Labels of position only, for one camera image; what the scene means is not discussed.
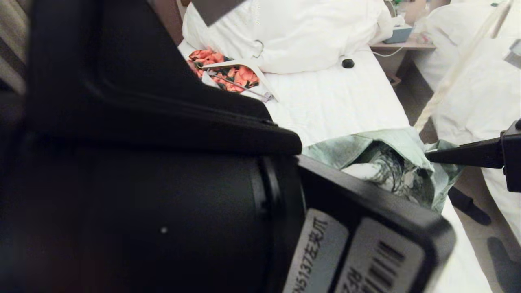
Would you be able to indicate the green floral button shirt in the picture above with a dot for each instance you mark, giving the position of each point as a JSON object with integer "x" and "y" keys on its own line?
{"x": 390, "y": 146}

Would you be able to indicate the bed with white sheet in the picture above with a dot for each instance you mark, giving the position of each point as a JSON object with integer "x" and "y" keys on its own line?
{"x": 338, "y": 97}

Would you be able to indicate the blue tissue box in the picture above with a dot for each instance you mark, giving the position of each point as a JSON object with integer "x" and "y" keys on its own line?
{"x": 398, "y": 34}

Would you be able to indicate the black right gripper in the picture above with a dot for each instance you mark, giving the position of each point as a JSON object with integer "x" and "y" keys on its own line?
{"x": 513, "y": 162}

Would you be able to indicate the wooden nightstand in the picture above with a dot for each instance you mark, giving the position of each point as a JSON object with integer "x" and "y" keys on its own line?
{"x": 407, "y": 45}

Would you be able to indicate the white plastic hanger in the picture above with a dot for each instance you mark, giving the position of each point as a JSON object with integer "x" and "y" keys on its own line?
{"x": 244, "y": 62}

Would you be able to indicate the neighbouring bed white sheet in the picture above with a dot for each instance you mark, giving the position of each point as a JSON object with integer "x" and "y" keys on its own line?
{"x": 500, "y": 203}

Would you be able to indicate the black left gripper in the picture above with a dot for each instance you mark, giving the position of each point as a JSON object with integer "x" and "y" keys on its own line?
{"x": 203, "y": 203}

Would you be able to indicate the white pillow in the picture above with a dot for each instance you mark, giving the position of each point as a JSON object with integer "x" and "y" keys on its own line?
{"x": 305, "y": 32}

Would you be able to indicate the black slipper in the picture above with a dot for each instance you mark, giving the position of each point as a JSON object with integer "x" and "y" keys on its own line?
{"x": 468, "y": 205}
{"x": 506, "y": 264}

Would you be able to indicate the small black round object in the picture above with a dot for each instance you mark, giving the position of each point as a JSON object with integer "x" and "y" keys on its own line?
{"x": 348, "y": 63}

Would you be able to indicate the white crumpled duvet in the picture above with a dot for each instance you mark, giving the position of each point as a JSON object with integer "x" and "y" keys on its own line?
{"x": 480, "y": 93}

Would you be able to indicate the small green plant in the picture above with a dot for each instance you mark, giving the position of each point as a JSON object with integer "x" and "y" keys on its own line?
{"x": 399, "y": 2}

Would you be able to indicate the orange floral garment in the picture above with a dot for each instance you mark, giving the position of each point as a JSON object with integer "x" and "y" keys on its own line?
{"x": 240, "y": 75}

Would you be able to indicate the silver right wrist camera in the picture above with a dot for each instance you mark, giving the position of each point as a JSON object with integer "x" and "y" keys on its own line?
{"x": 513, "y": 55}

